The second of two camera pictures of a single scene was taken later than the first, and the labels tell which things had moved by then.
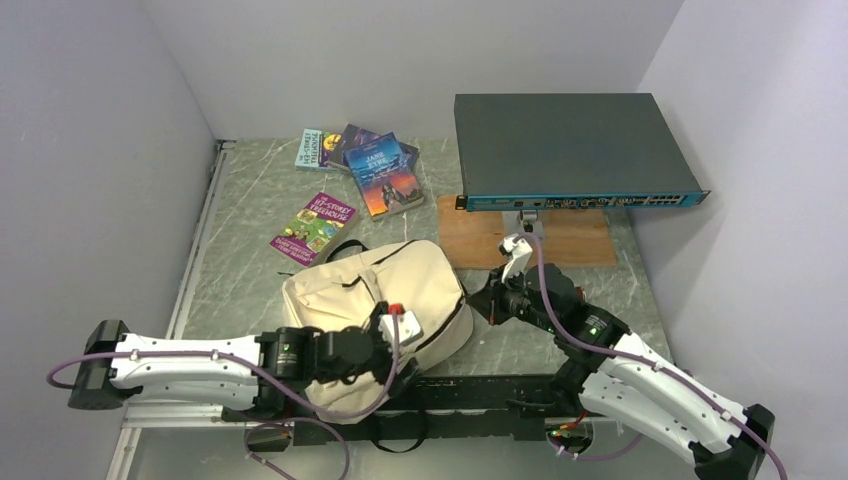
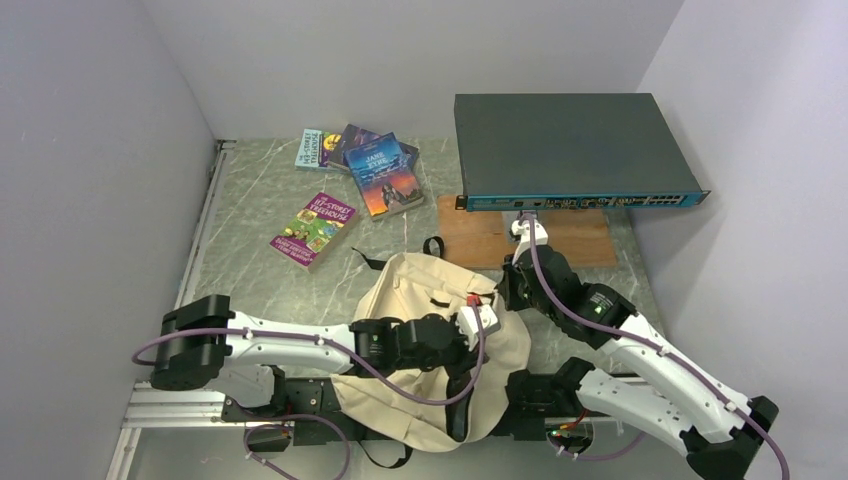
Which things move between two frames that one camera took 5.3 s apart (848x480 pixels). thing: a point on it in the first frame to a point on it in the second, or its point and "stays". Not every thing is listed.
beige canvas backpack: x=346 y=292 to x=414 y=407
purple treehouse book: x=314 y=230 stays
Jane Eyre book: x=385 y=176 stays
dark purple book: x=353 y=136 stays
